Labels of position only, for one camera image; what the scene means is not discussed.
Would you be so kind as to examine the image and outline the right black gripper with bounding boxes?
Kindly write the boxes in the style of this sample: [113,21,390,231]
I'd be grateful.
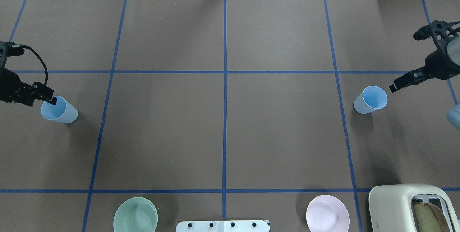
[389,49,460,93]

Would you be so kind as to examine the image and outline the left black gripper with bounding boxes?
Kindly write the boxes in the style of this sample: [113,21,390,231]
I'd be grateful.
[0,68,57,107]

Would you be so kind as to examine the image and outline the light blue cup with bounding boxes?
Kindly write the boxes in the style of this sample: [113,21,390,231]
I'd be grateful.
[354,86,388,114]
[40,96,78,124]

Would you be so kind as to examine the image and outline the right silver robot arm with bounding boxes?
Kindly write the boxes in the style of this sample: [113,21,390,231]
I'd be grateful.
[389,35,459,93]

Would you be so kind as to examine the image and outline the cream white toaster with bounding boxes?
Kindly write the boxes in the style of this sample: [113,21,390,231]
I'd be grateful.
[368,183,459,232]

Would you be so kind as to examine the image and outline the brown toast slice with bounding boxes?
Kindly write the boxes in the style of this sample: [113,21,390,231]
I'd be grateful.
[413,202,451,232]

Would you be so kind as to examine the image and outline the green plastic bowl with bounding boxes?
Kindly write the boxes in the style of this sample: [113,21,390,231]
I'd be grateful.
[113,197,159,232]

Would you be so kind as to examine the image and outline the pink plastic bowl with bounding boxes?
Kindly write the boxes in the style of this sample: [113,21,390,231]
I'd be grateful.
[305,195,350,232]

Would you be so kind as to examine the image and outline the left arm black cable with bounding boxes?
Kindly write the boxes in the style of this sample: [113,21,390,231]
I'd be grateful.
[18,44,49,86]

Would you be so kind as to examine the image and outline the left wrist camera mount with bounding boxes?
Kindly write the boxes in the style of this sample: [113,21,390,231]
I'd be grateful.
[0,41,25,68]

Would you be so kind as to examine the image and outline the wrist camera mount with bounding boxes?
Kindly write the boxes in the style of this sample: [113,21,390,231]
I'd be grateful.
[413,20,460,49]
[0,41,25,68]

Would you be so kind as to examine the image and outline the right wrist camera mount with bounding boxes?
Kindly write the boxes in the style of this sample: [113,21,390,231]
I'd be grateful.
[413,20,460,49]

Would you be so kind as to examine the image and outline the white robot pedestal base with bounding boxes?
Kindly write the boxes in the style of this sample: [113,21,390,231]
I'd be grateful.
[175,220,271,232]

